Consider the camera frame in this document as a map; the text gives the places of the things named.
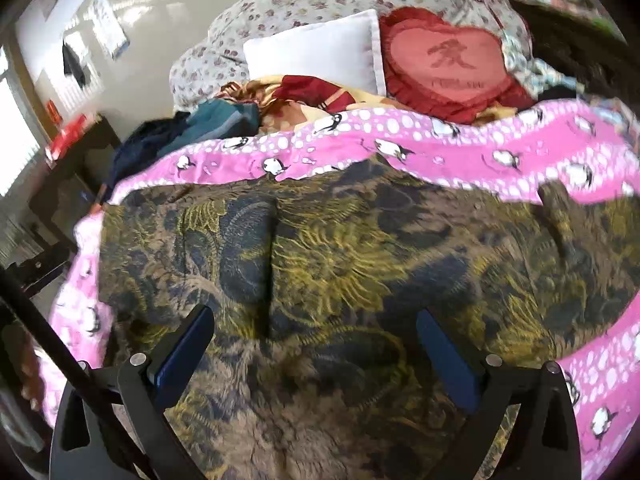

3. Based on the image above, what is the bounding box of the dark hanging cloth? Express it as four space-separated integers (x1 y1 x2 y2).
62 42 88 89

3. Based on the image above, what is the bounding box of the white square pillow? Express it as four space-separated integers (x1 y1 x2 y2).
243 9 387 96

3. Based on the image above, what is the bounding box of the red yellow patterned blanket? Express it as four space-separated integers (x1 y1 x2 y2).
216 75 410 133

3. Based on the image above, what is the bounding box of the black rod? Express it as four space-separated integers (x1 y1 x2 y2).
0 266 156 479

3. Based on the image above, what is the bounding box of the pink penguin blanket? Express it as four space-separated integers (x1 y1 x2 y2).
50 100 639 479

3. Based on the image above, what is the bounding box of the light blue floral cloth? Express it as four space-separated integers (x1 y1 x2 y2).
499 30 585 100

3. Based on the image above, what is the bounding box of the red heart-shaped cushion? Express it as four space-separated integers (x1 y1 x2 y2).
380 6 535 125

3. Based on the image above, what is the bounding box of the wall calendar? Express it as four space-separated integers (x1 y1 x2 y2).
90 0 130 60

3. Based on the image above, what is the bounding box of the dark floral patterned garment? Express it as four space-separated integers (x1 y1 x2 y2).
98 156 639 479

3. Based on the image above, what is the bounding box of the dark wooden cabinet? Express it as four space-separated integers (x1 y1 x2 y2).
509 0 639 112

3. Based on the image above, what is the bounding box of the teal folded garment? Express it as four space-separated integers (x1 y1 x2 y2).
157 99 260 157

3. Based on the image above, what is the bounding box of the red bag on table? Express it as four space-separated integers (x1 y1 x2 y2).
46 114 98 166

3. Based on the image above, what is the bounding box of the dark wooden side table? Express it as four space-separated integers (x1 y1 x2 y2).
28 114 120 252

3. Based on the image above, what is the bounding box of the dark navy clothes pile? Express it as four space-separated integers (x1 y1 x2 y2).
105 112 190 192

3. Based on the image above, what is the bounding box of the floral grey quilt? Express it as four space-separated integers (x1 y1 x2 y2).
169 0 533 112

